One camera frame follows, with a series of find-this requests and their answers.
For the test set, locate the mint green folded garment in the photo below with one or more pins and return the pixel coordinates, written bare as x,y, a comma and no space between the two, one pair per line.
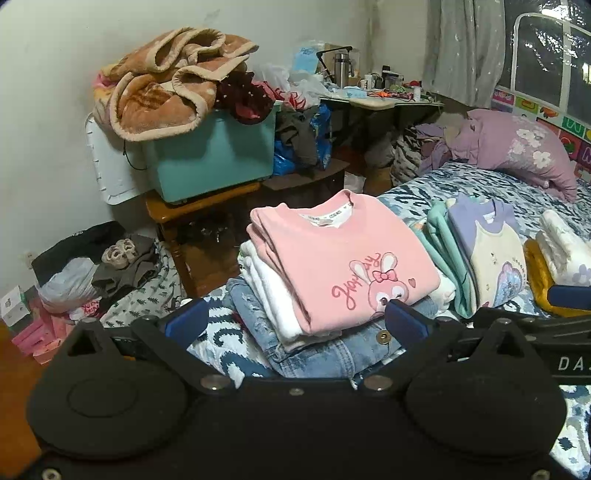
443,249

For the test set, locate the pink box stack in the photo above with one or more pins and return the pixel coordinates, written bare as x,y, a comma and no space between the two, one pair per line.
41,337

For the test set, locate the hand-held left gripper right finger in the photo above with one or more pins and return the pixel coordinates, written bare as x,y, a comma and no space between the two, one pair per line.
406,323

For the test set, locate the black bag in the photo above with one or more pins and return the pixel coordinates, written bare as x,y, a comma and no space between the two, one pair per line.
69,244

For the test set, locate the folded denim jeans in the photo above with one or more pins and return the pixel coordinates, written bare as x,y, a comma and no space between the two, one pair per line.
323,357

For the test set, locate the floor clothes pile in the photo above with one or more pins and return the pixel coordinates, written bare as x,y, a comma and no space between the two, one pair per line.
147,300

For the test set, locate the wooden side table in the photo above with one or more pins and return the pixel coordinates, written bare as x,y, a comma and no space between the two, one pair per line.
207,203

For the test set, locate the white tubular frame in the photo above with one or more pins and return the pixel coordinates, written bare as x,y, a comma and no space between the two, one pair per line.
566,55

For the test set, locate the teal storage box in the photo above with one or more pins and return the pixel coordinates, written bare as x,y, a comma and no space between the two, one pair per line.
212,152

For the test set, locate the dark grey clothes pile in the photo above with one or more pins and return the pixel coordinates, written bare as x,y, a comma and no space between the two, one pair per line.
129,274

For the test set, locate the grey plastic bag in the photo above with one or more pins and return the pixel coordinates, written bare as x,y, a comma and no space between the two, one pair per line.
69,281

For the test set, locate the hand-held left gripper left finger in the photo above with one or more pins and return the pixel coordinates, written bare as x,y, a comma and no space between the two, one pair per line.
184,319

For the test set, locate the blue patterned bedspread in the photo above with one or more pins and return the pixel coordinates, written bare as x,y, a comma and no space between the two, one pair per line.
461,182

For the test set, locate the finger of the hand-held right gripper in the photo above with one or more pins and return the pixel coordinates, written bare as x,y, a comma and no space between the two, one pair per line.
571,297
554,327

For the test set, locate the white plastic lid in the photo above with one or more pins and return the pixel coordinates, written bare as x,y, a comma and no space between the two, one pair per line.
111,161

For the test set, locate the pink rabbit sweatshirt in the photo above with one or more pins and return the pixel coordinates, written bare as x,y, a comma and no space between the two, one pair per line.
323,258

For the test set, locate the purple floral pillow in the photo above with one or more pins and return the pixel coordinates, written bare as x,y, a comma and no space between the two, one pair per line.
517,143

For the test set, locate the steel thermos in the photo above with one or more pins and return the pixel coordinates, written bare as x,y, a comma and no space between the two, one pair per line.
341,69

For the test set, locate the blue tissue packet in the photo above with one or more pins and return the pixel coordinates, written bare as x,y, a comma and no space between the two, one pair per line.
307,55

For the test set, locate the dark red clothes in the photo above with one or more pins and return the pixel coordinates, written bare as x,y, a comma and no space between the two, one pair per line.
244,97

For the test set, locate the blue plastic bag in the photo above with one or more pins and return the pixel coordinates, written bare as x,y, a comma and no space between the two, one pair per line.
286,159

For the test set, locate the small white box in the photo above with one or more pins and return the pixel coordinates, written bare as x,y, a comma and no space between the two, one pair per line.
11,304

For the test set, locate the brown fleece blanket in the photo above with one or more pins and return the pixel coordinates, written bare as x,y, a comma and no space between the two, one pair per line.
157,92

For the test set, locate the white plastic bag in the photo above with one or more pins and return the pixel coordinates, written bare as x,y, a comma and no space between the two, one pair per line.
300,85

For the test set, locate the grey curtain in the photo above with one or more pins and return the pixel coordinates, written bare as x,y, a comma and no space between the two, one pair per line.
461,46

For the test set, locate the black desk lamp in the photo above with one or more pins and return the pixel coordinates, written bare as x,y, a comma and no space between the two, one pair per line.
332,50

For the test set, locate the white mug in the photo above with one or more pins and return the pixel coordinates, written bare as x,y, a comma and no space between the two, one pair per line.
365,83

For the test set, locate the yellow folded garment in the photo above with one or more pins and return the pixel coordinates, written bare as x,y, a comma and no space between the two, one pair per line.
538,277

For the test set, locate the zebra striped cloth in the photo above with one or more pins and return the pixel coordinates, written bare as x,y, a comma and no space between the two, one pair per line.
406,157

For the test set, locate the cluttered desk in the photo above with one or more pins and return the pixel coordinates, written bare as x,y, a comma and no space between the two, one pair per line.
383,104

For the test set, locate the beige baby shoe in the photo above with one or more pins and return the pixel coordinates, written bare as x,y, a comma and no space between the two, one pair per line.
113,256
129,244

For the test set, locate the dark grey hanging clothes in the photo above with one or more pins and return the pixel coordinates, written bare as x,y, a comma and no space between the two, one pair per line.
295,134

